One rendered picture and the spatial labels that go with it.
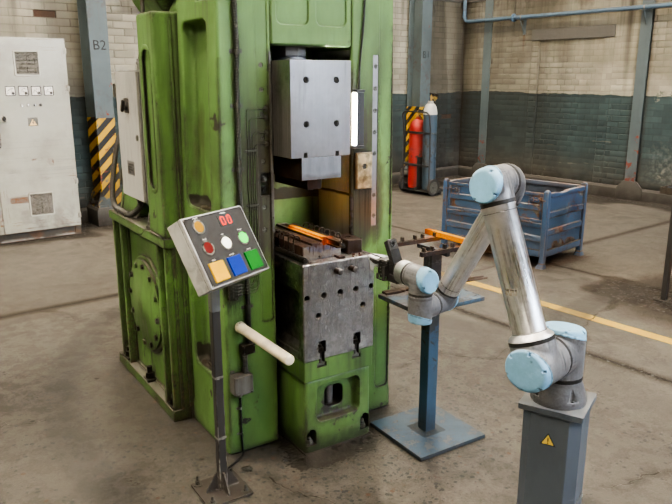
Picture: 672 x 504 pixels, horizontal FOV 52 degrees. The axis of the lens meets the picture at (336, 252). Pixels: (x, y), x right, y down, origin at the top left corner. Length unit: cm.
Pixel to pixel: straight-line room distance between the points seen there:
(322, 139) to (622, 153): 811
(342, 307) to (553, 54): 871
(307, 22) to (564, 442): 195
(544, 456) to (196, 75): 213
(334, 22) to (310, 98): 41
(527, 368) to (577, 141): 898
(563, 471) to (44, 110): 656
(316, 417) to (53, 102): 551
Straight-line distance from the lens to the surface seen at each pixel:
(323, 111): 294
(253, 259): 267
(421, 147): 1044
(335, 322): 309
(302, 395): 317
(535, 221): 650
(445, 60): 1215
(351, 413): 334
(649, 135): 1053
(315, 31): 309
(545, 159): 1144
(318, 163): 295
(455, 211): 696
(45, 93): 794
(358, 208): 327
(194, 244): 251
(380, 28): 330
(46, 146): 795
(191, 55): 323
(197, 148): 324
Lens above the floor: 169
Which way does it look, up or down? 14 degrees down
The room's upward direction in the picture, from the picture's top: straight up
